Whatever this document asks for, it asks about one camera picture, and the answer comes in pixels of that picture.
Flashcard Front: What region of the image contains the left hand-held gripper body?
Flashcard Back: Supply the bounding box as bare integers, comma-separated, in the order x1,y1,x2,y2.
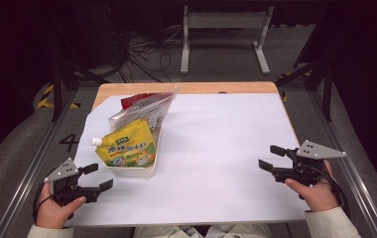
43,157,101,206

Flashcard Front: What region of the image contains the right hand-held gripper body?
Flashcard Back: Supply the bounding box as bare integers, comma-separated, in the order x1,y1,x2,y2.
271,139,347,187

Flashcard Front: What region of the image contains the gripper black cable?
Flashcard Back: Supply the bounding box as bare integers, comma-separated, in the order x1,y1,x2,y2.
309,163,352,220
32,168,58,223

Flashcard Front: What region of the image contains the yellow spout pouch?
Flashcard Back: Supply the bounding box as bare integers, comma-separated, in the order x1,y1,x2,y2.
89,118,158,170

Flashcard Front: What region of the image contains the white paper sheet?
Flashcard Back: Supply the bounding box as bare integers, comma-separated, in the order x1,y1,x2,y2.
64,92,311,228

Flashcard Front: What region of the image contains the person's right hand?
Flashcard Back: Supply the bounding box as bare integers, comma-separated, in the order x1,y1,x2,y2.
284,160,340,213

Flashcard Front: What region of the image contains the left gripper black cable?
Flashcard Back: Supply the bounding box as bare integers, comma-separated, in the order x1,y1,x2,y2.
32,168,58,223

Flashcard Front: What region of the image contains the bundle of floor cables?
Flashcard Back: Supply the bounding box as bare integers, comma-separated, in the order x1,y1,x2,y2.
102,6,185,84

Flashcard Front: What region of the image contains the white plastic container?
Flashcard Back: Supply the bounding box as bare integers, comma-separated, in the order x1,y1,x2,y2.
104,128,162,179

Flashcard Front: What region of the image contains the person's left hand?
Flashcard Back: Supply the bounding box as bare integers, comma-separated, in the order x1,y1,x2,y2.
36,182,87,230

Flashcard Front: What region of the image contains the clear dried seaweed packet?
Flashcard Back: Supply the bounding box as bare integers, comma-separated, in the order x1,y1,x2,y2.
108,86,180,134

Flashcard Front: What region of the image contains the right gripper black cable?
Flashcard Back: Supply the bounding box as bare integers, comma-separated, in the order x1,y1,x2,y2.
309,163,352,220

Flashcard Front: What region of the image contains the black metal stand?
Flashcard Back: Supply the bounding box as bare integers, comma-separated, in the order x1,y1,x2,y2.
275,57,335,122
51,59,109,122

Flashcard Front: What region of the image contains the white metal stand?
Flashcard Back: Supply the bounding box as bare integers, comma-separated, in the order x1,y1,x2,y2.
180,4,275,75

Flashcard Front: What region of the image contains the person's torso clothing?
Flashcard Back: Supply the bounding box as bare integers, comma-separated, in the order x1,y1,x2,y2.
132,223,274,238

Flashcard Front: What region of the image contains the metal floor rail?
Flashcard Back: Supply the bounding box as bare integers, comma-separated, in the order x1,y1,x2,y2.
0,88,80,238
307,88,377,238

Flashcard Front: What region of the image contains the red seasoning packet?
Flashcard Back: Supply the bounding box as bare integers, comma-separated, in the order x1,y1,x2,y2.
120,92,160,111

